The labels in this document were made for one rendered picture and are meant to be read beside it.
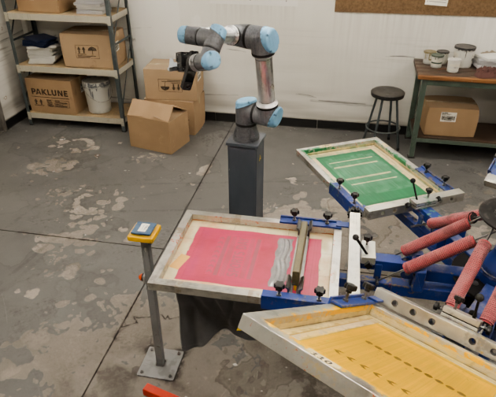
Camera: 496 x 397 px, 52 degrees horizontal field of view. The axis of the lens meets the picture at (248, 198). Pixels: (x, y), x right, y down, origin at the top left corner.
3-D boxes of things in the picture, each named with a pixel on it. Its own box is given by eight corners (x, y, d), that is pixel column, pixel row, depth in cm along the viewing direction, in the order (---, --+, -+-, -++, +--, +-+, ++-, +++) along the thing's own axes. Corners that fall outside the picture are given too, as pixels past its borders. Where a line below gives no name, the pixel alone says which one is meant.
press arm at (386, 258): (359, 268, 222) (360, 258, 219) (359, 259, 227) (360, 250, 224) (400, 272, 219) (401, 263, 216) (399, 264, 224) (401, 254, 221)
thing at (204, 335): (183, 352, 241) (177, 283, 220) (186, 346, 244) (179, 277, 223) (280, 366, 234) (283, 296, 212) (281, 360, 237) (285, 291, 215)
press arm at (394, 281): (212, 273, 239) (211, 263, 236) (215, 265, 244) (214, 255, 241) (492, 308, 219) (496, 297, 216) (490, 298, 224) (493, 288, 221)
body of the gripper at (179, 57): (189, 53, 233) (202, 51, 223) (189, 73, 234) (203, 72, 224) (174, 53, 228) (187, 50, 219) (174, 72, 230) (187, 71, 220)
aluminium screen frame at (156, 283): (147, 289, 216) (146, 282, 214) (187, 215, 265) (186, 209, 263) (336, 314, 203) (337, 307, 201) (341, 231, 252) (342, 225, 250)
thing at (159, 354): (136, 375, 295) (113, 239, 245) (149, 346, 313) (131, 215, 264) (172, 381, 291) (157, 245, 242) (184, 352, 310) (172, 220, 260)
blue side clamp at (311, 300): (260, 308, 208) (260, 295, 204) (262, 300, 212) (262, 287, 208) (334, 318, 203) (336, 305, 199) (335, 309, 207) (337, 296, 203)
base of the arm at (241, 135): (237, 131, 296) (237, 115, 291) (262, 134, 292) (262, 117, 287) (229, 141, 284) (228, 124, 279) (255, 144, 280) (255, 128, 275)
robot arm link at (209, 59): (225, 54, 212) (218, 73, 211) (211, 57, 221) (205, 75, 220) (210, 45, 207) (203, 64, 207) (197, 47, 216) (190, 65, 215)
